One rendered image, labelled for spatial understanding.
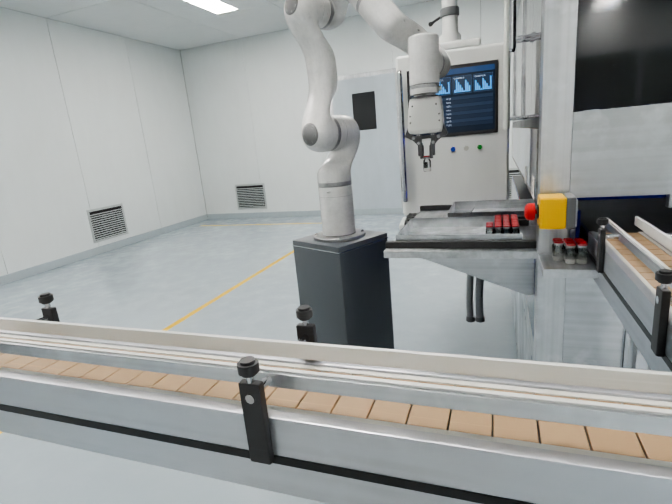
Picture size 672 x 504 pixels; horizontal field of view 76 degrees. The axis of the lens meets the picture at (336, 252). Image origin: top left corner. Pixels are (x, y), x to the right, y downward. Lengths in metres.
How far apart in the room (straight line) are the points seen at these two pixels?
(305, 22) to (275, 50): 6.11
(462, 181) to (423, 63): 0.98
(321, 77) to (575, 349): 1.09
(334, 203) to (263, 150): 6.22
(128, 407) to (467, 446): 0.38
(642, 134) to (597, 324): 0.46
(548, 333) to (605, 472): 0.87
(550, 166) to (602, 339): 0.46
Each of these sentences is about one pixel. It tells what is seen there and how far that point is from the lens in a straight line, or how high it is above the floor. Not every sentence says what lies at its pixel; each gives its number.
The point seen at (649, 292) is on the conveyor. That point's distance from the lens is 0.80.
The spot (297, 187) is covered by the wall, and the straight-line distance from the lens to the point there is 7.46.
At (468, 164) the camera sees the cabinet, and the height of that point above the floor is 1.03.
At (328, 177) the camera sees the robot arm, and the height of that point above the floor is 1.08.
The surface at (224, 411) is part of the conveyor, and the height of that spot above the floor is 0.93.
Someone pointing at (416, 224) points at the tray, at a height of 0.89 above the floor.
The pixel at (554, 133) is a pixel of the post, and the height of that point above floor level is 1.17.
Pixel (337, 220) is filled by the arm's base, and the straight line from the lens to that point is 1.51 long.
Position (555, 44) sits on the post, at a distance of 1.16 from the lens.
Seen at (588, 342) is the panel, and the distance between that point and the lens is 1.29.
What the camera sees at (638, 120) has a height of 1.18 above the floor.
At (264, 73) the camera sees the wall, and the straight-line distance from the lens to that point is 7.68.
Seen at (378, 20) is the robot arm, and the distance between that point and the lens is 1.40.
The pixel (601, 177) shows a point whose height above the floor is 1.06.
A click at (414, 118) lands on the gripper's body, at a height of 1.24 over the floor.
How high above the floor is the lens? 1.19
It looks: 14 degrees down
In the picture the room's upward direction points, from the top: 5 degrees counter-clockwise
